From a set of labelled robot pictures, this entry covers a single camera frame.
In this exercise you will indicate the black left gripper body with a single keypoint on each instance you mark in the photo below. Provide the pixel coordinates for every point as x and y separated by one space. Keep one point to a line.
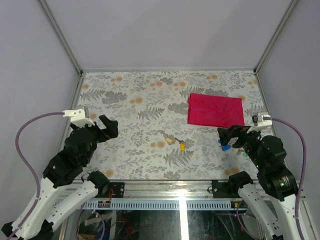
93 127

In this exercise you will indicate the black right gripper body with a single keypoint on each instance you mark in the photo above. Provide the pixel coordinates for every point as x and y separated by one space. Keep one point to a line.
251 145

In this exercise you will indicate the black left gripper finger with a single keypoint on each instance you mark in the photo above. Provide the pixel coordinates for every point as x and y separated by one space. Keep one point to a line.
111 127
101 135

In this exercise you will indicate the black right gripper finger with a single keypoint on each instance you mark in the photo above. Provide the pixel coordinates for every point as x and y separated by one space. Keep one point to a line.
241 139
226 134

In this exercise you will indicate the key with yellow tag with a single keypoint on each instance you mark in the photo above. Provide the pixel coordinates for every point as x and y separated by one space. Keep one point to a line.
181 144

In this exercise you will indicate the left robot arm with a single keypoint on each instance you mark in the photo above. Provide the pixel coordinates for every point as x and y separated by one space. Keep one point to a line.
41 218

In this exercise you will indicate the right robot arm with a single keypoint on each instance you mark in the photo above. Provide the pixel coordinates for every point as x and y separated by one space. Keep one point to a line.
267 153

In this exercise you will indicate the red folded cloth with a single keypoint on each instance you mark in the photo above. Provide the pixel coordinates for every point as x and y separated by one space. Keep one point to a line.
214 111

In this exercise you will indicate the key with white-yellow tag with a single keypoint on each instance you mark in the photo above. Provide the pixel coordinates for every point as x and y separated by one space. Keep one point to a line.
168 139

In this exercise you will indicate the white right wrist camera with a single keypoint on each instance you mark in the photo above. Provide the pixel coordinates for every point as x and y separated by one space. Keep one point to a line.
261 121

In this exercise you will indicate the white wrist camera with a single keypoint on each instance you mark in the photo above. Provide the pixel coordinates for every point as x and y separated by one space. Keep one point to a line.
261 121
79 116

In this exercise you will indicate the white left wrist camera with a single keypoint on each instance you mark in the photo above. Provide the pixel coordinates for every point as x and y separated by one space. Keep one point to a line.
79 116

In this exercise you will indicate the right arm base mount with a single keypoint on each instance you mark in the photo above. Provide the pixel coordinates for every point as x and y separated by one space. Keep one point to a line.
221 189

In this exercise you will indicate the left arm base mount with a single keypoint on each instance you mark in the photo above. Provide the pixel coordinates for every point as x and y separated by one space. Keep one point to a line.
112 190

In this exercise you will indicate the aluminium front rail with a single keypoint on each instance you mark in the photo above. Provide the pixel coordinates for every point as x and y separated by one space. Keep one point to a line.
168 195

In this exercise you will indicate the left aluminium frame post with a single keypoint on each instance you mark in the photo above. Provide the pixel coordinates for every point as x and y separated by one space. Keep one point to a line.
59 34

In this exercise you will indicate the aluminium frame post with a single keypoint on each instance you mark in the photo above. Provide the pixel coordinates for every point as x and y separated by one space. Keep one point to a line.
59 34
281 25

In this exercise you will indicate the right aluminium frame post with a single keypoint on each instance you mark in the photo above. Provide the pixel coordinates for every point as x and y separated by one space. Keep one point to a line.
281 25

